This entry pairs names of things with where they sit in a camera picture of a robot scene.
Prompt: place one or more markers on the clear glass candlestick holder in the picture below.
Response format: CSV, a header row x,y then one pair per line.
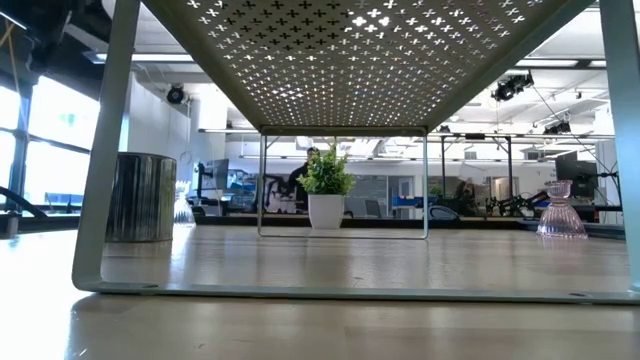
x,y
183,210

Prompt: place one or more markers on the silver ribbed candle holder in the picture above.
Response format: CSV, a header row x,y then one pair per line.
x,y
145,200

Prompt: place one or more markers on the pink glass candlestick holder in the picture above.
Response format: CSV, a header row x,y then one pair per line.
x,y
561,220

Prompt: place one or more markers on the background black robot arm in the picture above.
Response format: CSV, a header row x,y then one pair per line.
x,y
515,204

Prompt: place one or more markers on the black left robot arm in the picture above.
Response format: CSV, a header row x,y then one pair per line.
x,y
35,30

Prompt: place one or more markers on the green plant in white pot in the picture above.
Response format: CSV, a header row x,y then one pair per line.
x,y
326,200

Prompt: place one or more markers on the person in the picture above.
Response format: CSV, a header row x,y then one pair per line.
x,y
299,185
467,192

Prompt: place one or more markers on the blue storage bin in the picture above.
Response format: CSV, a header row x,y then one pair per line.
x,y
407,201

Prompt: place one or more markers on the grey computer monitor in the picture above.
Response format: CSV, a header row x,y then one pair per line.
x,y
217,172

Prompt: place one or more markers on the green perforated metal shelf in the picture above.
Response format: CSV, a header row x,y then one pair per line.
x,y
350,75

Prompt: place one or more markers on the ceiling light strip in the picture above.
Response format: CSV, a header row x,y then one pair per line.
x,y
165,57
547,63

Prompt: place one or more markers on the black computer monitor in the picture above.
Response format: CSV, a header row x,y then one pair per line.
x,y
580,175

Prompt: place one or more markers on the black aluminium table frame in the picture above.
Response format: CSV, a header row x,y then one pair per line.
x,y
380,222

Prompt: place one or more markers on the black round ceiling camera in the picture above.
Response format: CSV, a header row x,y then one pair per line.
x,y
175,94

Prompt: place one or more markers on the black overhead camera rig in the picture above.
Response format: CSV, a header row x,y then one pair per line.
x,y
510,87

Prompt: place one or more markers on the black curved bracket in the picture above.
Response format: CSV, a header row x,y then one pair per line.
x,y
22,202

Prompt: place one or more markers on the grey cylindrical post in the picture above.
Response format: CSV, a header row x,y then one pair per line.
x,y
10,225

